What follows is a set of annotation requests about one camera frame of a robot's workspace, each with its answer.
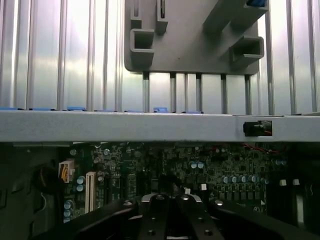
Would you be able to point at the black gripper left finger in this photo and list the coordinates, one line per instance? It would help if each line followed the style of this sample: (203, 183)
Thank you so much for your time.
(152, 220)

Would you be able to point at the white expansion slot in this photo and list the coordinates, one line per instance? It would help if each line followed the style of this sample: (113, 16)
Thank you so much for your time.
(90, 192)

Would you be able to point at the grey PC case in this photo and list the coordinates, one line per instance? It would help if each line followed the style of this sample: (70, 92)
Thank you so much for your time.
(125, 125)

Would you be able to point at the green motherboard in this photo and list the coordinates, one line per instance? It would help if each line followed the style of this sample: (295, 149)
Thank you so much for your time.
(140, 162)

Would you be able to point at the white power connector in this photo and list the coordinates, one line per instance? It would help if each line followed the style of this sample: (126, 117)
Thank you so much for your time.
(65, 172)

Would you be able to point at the hard disk with blue caddy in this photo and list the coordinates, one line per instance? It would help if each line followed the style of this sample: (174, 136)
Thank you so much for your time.
(255, 2)

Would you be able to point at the grey plastic parts rack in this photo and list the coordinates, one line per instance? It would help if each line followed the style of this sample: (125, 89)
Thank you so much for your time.
(185, 45)

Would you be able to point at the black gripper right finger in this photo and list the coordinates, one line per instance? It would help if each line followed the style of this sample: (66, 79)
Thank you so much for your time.
(197, 220)

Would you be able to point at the black chassis switch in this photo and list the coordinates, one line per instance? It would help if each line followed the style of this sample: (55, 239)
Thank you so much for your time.
(257, 128)

